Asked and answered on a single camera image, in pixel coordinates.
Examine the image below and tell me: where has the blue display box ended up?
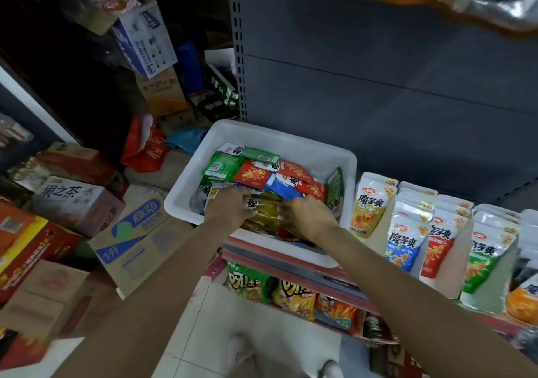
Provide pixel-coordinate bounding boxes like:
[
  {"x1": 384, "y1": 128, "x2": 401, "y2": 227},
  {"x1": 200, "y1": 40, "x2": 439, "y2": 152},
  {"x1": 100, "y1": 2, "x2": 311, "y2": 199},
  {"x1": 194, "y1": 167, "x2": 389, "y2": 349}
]
[{"x1": 384, "y1": 181, "x2": 439, "y2": 281}]

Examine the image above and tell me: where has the orange display box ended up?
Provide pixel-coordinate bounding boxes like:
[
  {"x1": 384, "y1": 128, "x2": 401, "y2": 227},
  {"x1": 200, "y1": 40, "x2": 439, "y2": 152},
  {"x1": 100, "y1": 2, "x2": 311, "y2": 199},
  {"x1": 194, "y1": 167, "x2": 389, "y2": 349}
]
[{"x1": 504, "y1": 209, "x2": 538, "y2": 328}]

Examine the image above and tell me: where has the blue plastic bag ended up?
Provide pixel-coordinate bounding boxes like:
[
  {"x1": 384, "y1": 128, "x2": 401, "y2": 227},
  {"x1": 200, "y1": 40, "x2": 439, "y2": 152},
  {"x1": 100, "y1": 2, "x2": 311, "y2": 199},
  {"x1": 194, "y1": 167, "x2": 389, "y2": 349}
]
[{"x1": 166, "y1": 125, "x2": 207, "y2": 155}]

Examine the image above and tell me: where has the red plastic bag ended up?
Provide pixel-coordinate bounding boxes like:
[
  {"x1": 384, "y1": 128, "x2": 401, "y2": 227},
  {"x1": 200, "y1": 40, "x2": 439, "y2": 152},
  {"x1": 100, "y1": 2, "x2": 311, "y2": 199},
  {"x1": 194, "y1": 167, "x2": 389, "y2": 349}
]
[{"x1": 120, "y1": 113, "x2": 169, "y2": 173}]

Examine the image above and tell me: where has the person's left shoe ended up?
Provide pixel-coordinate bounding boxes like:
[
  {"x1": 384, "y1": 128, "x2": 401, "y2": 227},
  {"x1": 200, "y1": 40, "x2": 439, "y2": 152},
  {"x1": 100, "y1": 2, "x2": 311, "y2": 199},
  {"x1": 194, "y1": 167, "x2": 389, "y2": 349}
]
[{"x1": 225, "y1": 333, "x2": 256, "y2": 368}]

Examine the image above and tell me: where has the row of orange chip bags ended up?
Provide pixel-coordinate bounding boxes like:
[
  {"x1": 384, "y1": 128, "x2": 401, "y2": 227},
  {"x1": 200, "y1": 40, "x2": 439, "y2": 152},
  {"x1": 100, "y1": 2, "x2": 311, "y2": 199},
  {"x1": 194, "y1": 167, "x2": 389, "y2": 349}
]
[{"x1": 225, "y1": 260, "x2": 361, "y2": 333}]

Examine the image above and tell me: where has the person's right shoe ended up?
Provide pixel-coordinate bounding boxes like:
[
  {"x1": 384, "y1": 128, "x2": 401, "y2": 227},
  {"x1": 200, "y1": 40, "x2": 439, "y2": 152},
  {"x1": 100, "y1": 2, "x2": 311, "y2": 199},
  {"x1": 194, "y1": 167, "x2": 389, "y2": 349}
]
[{"x1": 319, "y1": 359, "x2": 344, "y2": 378}]

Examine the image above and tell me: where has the blue snack packet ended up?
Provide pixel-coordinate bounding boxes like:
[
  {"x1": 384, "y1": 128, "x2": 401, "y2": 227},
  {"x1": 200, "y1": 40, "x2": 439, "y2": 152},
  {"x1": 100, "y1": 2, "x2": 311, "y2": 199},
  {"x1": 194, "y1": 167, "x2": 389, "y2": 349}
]
[{"x1": 387, "y1": 212, "x2": 432, "y2": 272}]

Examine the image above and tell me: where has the plain brown cardboard carton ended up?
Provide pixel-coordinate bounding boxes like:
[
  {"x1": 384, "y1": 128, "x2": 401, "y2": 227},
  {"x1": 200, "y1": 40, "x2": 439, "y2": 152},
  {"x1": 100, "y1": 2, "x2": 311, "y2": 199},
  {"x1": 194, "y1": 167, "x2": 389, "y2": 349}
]
[{"x1": 136, "y1": 67, "x2": 190, "y2": 121}]

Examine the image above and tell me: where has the person's left hand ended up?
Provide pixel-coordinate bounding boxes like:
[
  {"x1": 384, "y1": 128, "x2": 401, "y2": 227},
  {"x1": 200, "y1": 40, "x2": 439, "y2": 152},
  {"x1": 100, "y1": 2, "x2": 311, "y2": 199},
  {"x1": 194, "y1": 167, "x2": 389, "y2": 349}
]
[{"x1": 204, "y1": 186, "x2": 254, "y2": 234}]

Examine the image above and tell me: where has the dark red white-label carton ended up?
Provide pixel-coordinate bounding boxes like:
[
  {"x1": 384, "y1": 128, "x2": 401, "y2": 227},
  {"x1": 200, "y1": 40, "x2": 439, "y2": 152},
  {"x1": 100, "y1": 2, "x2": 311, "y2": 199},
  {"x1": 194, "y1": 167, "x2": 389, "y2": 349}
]
[{"x1": 370, "y1": 344, "x2": 423, "y2": 378}]

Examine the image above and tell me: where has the red display box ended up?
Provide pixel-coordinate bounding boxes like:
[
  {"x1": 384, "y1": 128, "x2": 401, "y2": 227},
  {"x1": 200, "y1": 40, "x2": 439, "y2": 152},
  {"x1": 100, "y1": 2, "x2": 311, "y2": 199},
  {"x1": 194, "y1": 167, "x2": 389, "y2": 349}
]
[{"x1": 419, "y1": 193, "x2": 475, "y2": 301}]

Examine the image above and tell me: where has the pile of snack packets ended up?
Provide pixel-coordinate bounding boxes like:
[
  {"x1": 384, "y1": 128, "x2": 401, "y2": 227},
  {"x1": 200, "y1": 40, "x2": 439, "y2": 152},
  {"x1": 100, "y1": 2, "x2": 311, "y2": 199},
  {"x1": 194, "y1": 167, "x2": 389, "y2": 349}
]
[{"x1": 195, "y1": 142, "x2": 346, "y2": 244}]

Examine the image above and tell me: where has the person's right forearm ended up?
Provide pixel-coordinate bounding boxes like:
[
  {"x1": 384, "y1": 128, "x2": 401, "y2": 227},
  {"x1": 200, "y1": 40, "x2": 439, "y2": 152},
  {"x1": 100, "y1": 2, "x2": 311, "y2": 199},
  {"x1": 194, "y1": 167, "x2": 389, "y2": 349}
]
[{"x1": 319, "y1": 229, "x2": 538, "y2": 378}]

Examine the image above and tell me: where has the blue print cardboard carton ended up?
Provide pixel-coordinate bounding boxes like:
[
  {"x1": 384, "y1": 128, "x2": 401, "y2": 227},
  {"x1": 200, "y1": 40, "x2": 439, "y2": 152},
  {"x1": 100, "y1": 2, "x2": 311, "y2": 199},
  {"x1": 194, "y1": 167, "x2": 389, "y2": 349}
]
[{"x1": 88, "y1": 184, "x2": 196, "y2": 299}]

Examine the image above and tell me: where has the person's left forearm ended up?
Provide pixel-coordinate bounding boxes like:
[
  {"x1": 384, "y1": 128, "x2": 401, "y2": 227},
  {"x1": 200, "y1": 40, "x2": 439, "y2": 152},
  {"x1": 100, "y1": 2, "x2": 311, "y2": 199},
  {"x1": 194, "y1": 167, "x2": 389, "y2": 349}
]
[{"x1": 54, "y1": 222, "x2": 240, "y2": 378}]

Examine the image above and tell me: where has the pale printed carton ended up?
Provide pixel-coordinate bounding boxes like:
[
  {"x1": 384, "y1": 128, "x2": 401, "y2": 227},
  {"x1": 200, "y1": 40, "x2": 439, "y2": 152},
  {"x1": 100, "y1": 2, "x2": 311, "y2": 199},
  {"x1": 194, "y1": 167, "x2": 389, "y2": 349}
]
[{"x1": 29, "y1": 176, "x2": 126, "y2": 239}]

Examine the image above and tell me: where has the red yellow carton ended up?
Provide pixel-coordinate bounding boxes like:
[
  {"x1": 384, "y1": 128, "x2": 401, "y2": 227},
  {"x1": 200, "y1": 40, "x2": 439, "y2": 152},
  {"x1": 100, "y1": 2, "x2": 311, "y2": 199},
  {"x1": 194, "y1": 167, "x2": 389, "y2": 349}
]
[{"x1": 0, "y1": 201, "x2": 84, "y2": 303}]

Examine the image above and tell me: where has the green display box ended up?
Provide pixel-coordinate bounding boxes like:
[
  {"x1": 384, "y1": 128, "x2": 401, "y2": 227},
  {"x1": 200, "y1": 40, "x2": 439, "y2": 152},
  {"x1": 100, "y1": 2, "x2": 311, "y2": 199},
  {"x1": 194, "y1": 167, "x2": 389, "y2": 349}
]
[{"x1": 459, "y1": 204, "x2": 523, "y2": 312}]

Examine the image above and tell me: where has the gold display box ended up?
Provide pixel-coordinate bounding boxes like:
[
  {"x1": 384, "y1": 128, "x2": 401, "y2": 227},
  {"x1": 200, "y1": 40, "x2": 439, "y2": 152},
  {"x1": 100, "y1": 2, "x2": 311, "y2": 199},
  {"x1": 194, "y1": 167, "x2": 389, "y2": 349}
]
[{"x1": 348, "y1": 172, "x2": 401, "y2": 259}]

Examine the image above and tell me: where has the person's shoe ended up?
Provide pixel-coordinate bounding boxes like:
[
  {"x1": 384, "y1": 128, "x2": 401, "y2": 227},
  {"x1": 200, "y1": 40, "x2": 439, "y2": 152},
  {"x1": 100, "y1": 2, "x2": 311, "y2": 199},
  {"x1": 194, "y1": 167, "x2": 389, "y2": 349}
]
[
  {"x1": 225, "y1": 333, "x2": 256, "y2": 368},
  {"x1": 319, "y1": 359, "x2": 344, "y2": 378}
]

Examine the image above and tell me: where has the white blue carton box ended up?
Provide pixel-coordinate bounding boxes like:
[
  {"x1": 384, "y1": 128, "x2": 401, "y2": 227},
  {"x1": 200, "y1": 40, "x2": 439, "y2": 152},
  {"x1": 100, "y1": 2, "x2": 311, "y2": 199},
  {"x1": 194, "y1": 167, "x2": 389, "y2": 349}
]
[{"x1": 91, "y1": 0, "x2": 179, "y2": 81}]

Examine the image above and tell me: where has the person's right hand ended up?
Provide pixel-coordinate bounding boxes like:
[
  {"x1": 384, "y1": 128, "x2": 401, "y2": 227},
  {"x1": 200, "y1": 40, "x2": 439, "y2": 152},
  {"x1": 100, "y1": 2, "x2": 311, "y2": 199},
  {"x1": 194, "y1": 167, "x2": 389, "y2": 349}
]
[{"x1": 281, "y1": 194, "x2": 341, "y2": 245}]

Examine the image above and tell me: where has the white plastic bin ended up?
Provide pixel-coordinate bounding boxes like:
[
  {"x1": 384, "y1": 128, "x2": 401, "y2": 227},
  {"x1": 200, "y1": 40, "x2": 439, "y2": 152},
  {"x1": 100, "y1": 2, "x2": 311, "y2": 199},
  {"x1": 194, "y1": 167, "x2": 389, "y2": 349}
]
[{"x1": 165, "y1": 119, "x2": 359, "y2": 269}]

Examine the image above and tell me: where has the orange snack packet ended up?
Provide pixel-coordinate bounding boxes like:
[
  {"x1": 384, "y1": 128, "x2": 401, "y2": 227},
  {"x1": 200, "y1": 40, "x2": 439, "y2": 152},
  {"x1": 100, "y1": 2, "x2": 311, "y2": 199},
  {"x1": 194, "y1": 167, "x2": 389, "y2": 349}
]
[{"x1": 507, "y1": 273, "x2": 538, "y2": 325}]

